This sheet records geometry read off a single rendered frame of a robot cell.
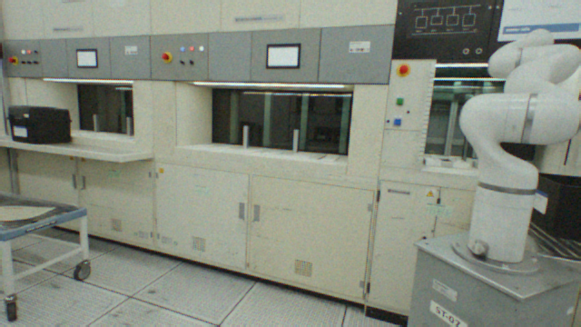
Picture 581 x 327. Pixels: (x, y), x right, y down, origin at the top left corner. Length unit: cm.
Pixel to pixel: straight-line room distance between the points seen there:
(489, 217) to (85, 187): 262
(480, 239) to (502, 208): 10
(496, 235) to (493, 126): 27
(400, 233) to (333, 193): 40
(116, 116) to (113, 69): 78
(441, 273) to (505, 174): 30
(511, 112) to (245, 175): 137
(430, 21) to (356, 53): 35
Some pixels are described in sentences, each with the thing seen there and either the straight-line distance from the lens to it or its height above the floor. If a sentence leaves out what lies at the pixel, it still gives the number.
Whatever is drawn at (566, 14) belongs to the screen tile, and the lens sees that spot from 174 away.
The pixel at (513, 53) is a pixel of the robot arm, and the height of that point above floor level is 134.
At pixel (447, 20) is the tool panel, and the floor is 157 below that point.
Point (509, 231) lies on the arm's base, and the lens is 90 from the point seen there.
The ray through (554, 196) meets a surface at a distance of 129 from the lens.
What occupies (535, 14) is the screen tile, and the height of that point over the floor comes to 157.
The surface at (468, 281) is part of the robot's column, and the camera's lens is 88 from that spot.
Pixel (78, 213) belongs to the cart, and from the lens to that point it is 220.
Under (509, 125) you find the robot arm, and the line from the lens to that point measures 87.
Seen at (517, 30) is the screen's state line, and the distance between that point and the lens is 168.
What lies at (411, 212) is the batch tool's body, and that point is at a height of 65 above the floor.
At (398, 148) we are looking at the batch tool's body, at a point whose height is 97.
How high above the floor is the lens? 110
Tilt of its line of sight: 9 degrees down
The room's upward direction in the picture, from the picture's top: 3 degrees clockwise
